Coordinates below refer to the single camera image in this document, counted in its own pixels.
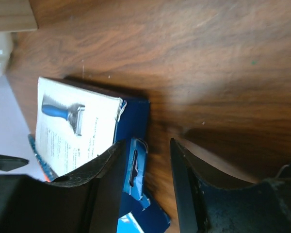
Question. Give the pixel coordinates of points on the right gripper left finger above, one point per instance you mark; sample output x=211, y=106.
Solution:
x=85, y=200

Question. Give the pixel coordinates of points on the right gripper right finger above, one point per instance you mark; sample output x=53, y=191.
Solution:
x=211, y=201

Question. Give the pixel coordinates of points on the blue razor box grey back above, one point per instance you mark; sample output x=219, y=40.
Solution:
x=77, y=122

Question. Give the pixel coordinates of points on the wooden two-tier shelf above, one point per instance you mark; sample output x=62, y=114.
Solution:
x=16, y=16

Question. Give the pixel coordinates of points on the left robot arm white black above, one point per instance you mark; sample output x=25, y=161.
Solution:
x=8, y=163

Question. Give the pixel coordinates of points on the blue patterned small bowl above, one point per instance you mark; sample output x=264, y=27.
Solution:
x=50, y=175

